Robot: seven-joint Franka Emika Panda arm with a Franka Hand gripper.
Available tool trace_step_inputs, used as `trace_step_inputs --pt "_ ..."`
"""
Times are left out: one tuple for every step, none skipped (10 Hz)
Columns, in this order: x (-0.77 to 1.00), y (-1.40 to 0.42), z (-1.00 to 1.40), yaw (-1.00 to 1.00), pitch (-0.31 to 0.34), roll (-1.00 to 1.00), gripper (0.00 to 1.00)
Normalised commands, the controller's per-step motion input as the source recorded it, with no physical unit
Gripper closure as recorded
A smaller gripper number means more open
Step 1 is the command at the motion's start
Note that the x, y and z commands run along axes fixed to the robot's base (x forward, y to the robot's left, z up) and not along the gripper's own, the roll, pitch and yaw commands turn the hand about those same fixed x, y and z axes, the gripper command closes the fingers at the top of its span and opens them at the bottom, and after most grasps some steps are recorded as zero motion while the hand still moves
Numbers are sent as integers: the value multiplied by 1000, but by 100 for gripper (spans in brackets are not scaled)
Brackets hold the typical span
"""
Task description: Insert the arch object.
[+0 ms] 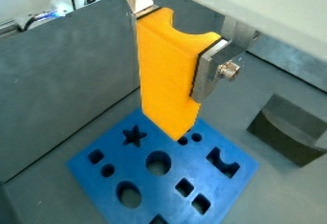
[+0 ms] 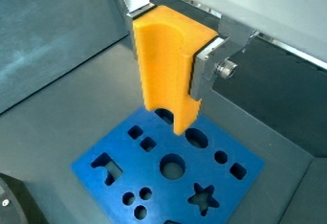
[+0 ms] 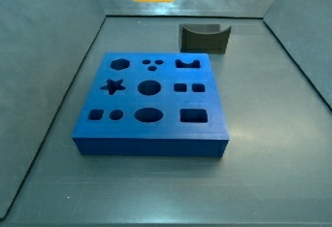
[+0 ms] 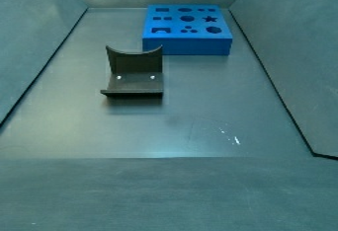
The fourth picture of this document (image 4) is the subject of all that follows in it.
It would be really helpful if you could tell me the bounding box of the black curved holder stand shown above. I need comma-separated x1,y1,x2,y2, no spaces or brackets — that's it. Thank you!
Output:
100,46,164,97

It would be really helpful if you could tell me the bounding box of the blue shape sorter block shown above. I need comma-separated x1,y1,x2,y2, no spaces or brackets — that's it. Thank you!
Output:
143,4,232,55

